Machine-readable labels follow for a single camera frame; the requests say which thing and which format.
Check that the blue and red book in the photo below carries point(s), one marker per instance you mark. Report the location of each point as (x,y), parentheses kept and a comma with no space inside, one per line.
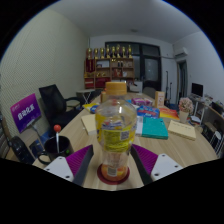
(148,111)

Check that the orange book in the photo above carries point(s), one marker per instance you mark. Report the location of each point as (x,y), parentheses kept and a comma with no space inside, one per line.
(169,114)

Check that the wooden wall desk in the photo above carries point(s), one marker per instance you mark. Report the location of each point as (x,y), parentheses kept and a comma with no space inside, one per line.
(213,111)

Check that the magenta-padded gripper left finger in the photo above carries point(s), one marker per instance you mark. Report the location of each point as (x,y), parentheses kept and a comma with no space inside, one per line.
(71,165)

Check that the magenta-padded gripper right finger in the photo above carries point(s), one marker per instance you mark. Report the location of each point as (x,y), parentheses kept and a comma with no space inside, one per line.
(151,165)

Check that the grey striped office chair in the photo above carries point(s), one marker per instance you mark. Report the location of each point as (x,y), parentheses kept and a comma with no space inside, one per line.
(20,150)

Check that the teal book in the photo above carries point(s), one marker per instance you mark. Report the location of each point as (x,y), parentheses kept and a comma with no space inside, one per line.
(154,128)

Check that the small white folding table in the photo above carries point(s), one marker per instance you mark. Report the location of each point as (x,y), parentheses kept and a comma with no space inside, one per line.
(85,92)

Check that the black computer monitor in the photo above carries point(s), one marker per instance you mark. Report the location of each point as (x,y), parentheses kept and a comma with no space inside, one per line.
(197,89)

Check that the grey upholstered chair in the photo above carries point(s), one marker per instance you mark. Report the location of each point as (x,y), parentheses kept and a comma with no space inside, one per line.
(149,92)

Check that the pink flowers in white pot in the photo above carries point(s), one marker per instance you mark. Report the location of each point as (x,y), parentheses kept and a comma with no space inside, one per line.
(186,105)

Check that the clear yellow-labelled drink bottle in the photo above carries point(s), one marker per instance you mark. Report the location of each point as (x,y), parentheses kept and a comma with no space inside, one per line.
(115,130)

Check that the tan envelope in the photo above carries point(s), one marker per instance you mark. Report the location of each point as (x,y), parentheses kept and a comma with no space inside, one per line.
(181,130)

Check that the black office chair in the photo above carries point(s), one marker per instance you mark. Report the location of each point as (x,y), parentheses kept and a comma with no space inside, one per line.
(53,101)

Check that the black framed glass door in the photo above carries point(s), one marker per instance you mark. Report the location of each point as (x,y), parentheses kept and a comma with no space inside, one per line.
(150,68)

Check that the black mug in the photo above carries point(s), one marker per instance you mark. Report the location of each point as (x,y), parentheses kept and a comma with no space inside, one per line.
(50,146)

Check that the purple sign on stand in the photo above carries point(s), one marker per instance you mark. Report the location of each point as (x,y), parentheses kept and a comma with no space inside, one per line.
(25,111)

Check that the tan upright carton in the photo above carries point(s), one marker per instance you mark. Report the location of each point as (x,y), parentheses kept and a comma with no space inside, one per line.
(159,99)

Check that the red-tipped stirring stick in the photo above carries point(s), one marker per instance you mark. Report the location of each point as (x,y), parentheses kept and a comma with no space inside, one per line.
(57,128)

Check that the white printed booklet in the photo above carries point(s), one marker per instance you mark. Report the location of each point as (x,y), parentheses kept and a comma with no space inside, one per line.
(139,125)

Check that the tan notebook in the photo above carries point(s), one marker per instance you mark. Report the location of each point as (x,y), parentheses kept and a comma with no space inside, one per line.
(88,124)

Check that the wooden shelf unit with trophies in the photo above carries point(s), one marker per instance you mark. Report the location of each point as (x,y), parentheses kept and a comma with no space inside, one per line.
(106,71)

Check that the white round stool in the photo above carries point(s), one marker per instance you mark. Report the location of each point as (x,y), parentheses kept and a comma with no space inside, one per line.
(218,136)

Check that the pink box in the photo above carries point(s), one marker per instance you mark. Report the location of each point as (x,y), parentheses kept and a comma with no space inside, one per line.
(141,101)

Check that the black tripod stand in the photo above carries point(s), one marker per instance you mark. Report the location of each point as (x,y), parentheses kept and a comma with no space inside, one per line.
(167,85)

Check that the white wall air conditioner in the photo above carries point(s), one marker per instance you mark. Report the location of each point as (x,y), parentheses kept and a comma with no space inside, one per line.
(181,52)

